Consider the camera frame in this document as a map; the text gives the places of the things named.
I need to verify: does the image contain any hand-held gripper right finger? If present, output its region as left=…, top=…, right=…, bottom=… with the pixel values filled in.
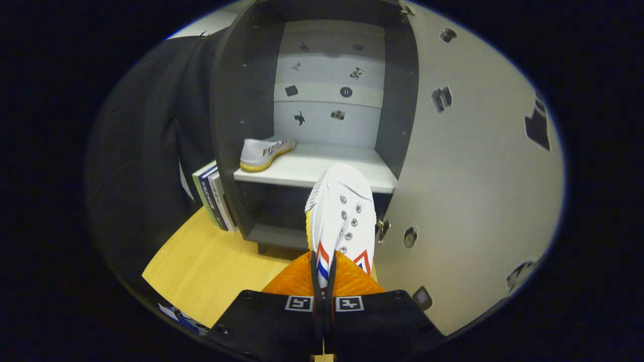
left=325, top=251, right=446, bottom=362

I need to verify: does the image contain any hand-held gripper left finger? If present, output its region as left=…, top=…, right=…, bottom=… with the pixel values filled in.
left=206, top=251, right=323, bottom=362

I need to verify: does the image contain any white canvas shoe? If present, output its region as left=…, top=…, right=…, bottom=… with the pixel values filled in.
left=304, top=163, right=377, bottom=290
left=239, top=138, right=297, bottom=173

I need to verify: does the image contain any beige shoe cabinet door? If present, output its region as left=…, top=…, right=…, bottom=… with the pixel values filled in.
left=375, top=0, right=565, bottom=336

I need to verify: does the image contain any dark grey shoe cabinet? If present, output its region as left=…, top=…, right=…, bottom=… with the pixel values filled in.
left=209, top=0, right=420, bottom=254

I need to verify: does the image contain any white cabinet shelf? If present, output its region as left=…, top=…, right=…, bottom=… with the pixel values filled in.
left=233, top=143, right=398, bottom=194

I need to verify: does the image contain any blue white packet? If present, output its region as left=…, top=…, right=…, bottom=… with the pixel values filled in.
left=157, top=302, right=209, bottom=336

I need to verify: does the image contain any dark blue book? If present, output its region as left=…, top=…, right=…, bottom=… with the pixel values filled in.
left=201, top=168, right=229, bottom=232

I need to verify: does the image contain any white green-edged book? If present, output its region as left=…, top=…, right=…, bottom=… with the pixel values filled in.
left=192, top=161, right=222, bottom=229

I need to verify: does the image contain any black backdrop cloth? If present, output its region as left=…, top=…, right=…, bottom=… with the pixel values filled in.
left=86, top=28, right=237, bottom=302

